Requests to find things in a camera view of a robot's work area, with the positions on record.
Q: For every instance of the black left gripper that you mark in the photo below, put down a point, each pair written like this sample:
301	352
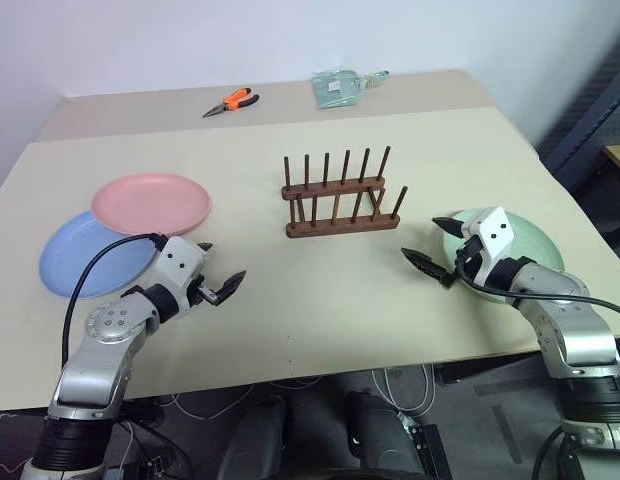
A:
200	292

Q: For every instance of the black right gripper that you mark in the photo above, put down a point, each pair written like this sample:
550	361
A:
470	257

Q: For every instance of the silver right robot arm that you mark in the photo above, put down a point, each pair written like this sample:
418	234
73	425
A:
575	330

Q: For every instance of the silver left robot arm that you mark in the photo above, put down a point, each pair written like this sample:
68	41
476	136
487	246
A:
102	352

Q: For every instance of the wooden dish rack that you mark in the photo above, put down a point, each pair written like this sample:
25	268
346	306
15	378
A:
340	227

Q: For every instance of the pink plate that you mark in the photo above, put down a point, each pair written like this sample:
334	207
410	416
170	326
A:
150	202

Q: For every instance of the green plate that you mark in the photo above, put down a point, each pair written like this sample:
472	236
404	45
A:
537	245

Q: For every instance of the blue plate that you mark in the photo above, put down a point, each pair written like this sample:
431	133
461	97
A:
85	255

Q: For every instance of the dark rounded shape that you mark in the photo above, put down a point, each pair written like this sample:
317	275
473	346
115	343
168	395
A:
260	440
380	435

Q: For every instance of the dark perforated metal shelving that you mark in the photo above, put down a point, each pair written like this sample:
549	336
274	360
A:
590	130

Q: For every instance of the light wooden box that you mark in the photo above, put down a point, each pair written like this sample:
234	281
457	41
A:
619	160

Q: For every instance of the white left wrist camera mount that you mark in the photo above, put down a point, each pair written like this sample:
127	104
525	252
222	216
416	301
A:
177	260

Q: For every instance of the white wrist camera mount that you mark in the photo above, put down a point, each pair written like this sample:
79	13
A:
177	260
495	232

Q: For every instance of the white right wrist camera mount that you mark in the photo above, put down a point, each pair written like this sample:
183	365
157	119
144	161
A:
495	232

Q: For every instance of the black table frame bracket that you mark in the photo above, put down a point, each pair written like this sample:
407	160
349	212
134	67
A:
485	372

